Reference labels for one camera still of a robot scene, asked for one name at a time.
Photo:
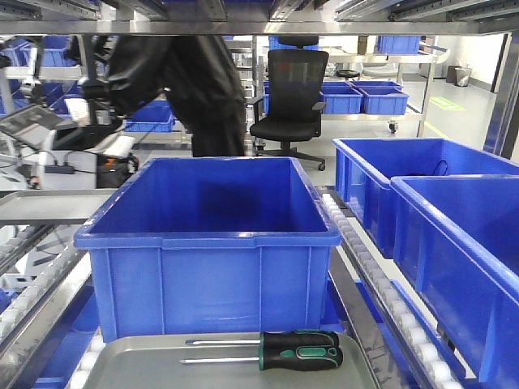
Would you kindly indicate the black office chair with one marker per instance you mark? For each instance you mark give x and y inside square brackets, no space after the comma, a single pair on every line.
[295,78]

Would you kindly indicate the grey metal tray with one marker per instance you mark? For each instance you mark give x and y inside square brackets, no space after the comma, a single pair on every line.
[158,362]

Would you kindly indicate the blue bin right rear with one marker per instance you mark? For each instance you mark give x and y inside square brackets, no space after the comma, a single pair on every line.
[365,167]

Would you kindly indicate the blue bin on rollers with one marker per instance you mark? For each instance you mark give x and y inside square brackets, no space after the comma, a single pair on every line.
[194,245]

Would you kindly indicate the blue bin right front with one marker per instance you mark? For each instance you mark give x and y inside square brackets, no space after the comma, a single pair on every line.
[456,242]

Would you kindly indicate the person in black clothes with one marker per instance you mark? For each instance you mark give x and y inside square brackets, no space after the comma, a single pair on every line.
[198,77]

